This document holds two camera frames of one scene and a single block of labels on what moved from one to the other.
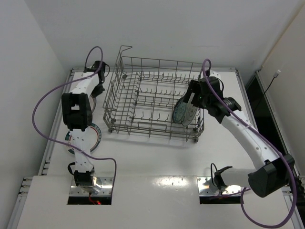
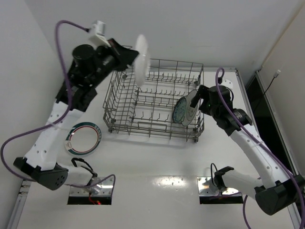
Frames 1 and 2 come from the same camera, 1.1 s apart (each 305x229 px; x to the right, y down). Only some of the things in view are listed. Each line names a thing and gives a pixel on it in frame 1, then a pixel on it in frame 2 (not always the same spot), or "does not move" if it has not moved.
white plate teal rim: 190,112 does not move
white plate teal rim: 95,137 does not move
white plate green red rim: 92,102 to 142,66
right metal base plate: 207,188 does not move
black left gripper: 97,89 to 118,57
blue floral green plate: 179,111 does not move
